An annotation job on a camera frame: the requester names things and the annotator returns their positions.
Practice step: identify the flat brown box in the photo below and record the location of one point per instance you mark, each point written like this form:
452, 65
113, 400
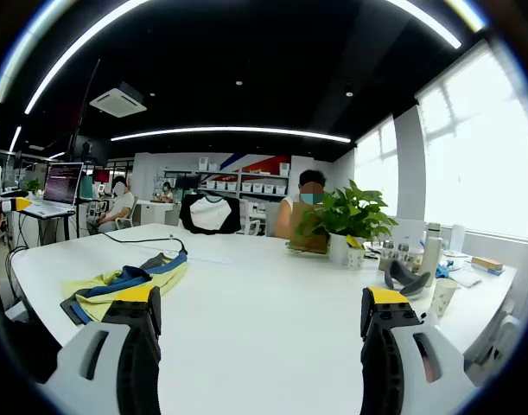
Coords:
487, 264

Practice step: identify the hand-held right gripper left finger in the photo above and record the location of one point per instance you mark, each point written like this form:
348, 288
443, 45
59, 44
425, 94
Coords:
136, 367

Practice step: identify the grey neck massager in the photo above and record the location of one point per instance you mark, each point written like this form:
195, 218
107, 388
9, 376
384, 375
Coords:
404, 276

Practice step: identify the long curved ceiling light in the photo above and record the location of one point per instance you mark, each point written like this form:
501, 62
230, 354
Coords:
73, 56

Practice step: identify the large window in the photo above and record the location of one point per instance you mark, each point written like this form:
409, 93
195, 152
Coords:
475, 151

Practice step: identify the white sign card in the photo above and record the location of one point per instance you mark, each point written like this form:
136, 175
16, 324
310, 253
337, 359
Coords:
409, 231

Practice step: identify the straight ceiling light strip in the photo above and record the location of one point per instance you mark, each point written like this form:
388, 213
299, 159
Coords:
229, 132

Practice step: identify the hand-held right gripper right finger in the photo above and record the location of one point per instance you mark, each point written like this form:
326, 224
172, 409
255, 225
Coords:
384, 367

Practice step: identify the white thermos bottle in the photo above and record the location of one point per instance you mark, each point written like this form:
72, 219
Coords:
431, 261
433, 230

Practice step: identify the laptop stand desk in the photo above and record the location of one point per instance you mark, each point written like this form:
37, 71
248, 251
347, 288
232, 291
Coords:
47, 225

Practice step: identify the small patterned cup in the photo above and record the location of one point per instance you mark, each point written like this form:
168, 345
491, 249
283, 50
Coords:
355, 259

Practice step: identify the white office chair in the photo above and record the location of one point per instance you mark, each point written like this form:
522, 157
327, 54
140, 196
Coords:
251, 218
127, 220

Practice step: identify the small glass jars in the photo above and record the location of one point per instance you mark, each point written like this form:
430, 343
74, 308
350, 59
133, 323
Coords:
402, 255

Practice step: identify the yellow garment with grey blue sleeves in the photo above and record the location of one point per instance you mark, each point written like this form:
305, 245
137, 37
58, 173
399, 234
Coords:
160, 276

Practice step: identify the black monitor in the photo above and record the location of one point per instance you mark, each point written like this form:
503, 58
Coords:
186, 180

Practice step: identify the white paper roll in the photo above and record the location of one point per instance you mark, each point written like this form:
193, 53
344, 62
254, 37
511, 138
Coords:
458, 237

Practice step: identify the small desk plant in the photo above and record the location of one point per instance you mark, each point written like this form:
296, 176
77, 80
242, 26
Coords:
32, 187

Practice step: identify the patterned paper cup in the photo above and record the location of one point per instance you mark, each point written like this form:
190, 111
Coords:
443, 298

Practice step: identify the black tripod pole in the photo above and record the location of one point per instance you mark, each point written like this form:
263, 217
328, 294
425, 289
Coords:
83, 112

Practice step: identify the open laptop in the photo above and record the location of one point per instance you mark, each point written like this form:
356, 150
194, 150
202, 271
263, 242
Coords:
62, 186

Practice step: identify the ceiling air conditioner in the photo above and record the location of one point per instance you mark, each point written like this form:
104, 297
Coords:
118, 101

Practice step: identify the brown cardboard box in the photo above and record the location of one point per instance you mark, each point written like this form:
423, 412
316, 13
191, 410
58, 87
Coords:
309, 235

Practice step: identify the blue glove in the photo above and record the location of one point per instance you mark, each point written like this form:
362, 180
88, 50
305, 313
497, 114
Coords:
447, 270

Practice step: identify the black white shirt on chair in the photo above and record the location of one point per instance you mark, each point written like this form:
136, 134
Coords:
211, 214

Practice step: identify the short ceiling light strip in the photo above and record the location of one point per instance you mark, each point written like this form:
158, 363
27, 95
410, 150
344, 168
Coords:
423, 19

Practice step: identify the shelf with white boxes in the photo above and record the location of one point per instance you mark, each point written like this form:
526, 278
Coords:
246, 186

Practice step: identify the white game controller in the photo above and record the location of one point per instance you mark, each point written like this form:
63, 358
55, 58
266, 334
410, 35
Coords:
431, 321

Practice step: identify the green potted plant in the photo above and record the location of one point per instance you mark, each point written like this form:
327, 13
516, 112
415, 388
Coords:
350, 212

